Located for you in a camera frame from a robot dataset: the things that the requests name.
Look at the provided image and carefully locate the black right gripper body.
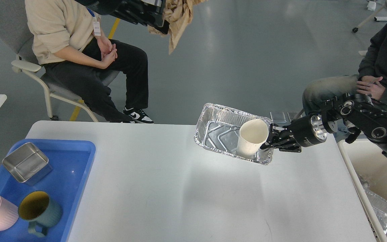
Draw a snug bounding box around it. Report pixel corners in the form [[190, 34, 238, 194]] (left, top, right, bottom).
[[285, 115, 327, 147]]

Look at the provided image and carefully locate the brown paper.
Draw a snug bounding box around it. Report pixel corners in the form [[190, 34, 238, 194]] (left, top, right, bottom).
[[163, 0, 205, 55]]

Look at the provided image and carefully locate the grey office chair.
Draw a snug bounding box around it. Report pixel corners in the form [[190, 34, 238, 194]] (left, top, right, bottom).
[[0, 0, 120, 122]]

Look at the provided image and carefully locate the metal floor socket plate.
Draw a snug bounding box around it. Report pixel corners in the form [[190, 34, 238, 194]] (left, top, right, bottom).
[[270, 110, 304, 124]]

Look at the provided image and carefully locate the white paper cup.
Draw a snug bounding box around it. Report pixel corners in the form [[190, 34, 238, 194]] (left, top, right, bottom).
[[236, 119, 269, 158]]

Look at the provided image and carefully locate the blue plastic tray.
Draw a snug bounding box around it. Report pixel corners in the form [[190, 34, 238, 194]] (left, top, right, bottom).
[[0, 139, 96, 242]]

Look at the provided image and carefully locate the stainless steel rectangular tin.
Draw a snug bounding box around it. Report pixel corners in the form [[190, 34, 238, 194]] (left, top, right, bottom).
[[2, 142, 53, 186]]

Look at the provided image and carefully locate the aluminium foil tray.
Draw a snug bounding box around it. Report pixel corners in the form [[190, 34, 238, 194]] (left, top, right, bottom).
[[194, 103, 273, 165]]

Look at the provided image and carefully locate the white plastic bin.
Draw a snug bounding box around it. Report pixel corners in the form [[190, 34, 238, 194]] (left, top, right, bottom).
[[338, 139, 387, 242]]

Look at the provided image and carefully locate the foil tray inside bin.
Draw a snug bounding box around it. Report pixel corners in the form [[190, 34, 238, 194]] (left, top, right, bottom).
[[357, 175, 387, 237]]

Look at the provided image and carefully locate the teal mug yellow inside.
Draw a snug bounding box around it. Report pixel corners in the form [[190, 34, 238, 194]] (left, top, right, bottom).
[[17, 191, 63, 238]]

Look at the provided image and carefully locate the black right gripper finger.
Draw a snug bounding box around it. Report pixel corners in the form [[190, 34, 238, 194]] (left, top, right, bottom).
[[271, 143, 302, 153], [260, 124, 291, 150]]

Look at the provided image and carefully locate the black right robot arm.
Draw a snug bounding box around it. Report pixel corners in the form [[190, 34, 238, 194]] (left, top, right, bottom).
[[260, 93, 387, 156]]

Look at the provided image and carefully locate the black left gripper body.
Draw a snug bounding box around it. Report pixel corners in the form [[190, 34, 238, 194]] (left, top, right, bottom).
[[76, 0, 135, 18]]

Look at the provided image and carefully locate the person in dark hoodie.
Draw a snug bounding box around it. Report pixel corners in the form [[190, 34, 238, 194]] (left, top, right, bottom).
[[302, 23, 387, 115]]

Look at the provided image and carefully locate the person in beige sweater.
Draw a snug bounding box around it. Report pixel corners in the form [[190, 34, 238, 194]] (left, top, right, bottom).
[[24, 0, 154, 124]]

